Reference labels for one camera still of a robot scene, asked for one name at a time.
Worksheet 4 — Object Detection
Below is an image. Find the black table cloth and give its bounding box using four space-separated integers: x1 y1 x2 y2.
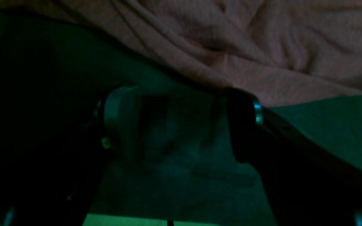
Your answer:
0 10 362 226

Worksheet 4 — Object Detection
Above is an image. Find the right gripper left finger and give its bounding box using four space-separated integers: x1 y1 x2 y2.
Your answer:
0 85 142 226

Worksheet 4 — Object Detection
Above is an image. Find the red long-sleeve T-shirt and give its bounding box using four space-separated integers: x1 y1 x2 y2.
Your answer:
0 0 362 107

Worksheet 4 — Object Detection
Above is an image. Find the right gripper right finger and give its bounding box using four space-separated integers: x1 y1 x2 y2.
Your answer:
225 88 362 226

